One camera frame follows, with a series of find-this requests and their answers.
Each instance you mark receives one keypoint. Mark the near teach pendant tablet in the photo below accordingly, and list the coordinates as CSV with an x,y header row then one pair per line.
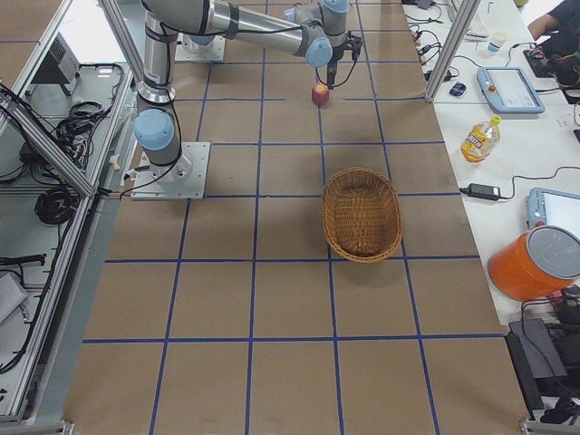
x,y
553,208

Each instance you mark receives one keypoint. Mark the dark blue pouch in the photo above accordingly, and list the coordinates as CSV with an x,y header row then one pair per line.
x,y
458,89

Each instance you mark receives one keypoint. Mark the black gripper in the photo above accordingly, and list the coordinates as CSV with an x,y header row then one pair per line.
x,y
334,55

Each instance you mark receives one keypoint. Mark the far teach pendant tablet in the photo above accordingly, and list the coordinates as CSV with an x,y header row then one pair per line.
x,y
507,90

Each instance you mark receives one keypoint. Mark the black power brick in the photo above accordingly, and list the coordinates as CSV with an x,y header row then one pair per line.
x,y
486,192

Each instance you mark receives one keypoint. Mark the seated person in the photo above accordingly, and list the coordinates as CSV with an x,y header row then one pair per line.
x,y
559,54

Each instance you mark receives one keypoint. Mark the teach pendant tablet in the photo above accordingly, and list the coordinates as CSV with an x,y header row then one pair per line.
x,y
553,208
507,90

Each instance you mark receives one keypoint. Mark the orange bucket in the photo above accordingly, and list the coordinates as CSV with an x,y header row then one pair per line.
x,y
538,263

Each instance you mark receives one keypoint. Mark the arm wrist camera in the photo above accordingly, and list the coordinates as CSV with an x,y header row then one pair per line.
x,y
354,44

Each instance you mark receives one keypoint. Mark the orange juice bottle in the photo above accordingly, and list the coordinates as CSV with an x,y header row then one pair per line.
x,y
481,140

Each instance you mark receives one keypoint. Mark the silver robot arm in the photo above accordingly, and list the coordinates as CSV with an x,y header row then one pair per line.
x,y
196,32

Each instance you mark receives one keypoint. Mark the aluminium frame post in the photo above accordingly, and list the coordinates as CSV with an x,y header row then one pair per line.
x,y
453,40

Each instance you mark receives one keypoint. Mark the red yellow apple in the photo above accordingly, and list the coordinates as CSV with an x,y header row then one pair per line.
x,y
320,94

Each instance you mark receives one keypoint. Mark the white paper cup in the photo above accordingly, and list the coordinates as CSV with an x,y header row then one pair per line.
x,y
495,42

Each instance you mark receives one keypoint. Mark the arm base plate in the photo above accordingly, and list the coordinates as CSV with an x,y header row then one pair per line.
x,y
200,49
187,179

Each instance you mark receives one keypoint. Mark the wicker basket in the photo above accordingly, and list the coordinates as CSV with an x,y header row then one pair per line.
x,y
361,215

